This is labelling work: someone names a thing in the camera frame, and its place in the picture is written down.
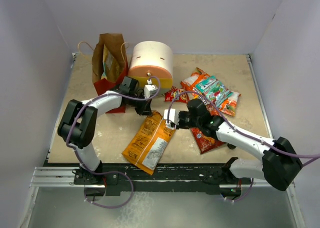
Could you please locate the red brown paper bag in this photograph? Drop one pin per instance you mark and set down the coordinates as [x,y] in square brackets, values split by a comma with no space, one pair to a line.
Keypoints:
[117,46]

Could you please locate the orange white snack bag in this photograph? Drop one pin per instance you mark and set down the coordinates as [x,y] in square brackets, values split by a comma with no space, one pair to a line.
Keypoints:
[228,106]

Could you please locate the red Doritos chip bag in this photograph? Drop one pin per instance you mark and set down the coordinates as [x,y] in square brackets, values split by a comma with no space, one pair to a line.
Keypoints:
[204,143]

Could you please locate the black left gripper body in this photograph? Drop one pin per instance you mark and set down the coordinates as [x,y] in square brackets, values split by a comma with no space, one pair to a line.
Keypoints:
[135,102]

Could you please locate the small red nut snack pack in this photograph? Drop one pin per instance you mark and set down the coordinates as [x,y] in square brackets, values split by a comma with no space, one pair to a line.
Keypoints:
[176,92]

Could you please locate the red emergency stop button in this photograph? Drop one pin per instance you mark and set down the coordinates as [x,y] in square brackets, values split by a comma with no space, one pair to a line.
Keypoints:
[230,146]

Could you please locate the white round drawer cabinet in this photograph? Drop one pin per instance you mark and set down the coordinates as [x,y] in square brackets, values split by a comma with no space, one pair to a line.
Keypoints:
[151,58]

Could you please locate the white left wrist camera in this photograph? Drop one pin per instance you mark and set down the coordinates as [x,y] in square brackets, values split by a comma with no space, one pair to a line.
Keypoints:
[150,89]

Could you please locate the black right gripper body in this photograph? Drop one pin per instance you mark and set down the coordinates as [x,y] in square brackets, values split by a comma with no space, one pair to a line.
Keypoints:
[186,121]

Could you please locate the teal candy pouch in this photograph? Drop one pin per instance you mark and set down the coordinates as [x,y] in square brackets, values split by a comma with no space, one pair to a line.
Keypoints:
[214,90]

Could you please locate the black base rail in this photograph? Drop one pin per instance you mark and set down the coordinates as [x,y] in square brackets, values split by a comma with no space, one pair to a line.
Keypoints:
[209,178]

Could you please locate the orange kettle chips bag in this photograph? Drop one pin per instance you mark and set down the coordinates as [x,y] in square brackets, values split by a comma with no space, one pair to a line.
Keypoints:
[147,146]

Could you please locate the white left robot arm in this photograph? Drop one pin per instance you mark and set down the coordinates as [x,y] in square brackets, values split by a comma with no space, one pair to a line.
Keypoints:
[78,123]

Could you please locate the gold foil snack bag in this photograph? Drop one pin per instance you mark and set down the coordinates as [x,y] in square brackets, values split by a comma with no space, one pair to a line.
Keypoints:
[111,67]

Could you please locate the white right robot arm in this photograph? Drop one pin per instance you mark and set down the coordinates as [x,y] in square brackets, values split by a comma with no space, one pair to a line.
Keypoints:
[276,160]

